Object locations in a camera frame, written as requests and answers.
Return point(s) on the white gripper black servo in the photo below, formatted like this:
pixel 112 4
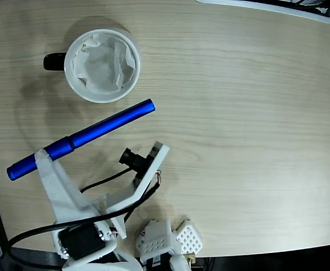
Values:
pixel 69 197

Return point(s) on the blue metal pen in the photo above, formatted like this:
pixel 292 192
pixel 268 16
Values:
pixel 111 121

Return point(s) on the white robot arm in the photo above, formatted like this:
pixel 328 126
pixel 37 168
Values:
pixel 159 240

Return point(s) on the crumpled white tissue paper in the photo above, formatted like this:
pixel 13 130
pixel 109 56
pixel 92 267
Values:
pixel 102 65

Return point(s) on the white flat panel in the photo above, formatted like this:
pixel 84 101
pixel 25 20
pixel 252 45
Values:
pixel 252 3

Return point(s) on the black device with white marks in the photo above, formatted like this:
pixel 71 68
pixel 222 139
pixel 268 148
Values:
pixel 308 7

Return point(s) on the black wrist camera white mount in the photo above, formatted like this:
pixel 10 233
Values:
pixel 150 175

